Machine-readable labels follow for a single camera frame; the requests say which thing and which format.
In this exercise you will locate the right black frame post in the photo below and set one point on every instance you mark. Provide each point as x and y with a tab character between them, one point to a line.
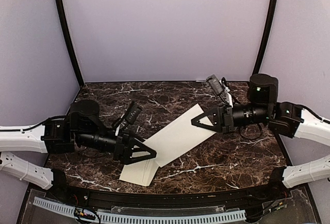
265	36

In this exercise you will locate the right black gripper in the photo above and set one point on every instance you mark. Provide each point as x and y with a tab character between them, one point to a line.
224	120

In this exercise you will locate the black front table rail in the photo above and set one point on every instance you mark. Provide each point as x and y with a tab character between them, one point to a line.
247	197

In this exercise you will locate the left black frame post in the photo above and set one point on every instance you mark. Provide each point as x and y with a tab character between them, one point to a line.
68	42

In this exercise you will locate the black frame post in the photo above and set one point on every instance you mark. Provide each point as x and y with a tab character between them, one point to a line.
68	42
265	36

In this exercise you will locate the cream paper envelope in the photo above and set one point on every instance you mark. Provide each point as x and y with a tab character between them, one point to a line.
141	173

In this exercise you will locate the lined letter paper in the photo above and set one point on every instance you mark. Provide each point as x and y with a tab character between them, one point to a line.
178	137

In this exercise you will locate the white slotted cable duct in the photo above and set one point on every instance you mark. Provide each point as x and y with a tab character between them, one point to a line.
108	217

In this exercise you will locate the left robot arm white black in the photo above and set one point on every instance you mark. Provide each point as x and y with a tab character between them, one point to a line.
62	134

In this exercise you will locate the small circuit board with wires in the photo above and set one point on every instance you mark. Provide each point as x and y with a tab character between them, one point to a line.
83	214

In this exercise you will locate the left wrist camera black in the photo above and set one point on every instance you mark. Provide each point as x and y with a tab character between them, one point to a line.
128	118

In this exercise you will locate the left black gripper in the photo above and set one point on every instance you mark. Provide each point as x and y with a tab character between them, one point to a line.
125	156

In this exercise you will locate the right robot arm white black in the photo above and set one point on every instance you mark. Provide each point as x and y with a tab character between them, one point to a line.
284	118

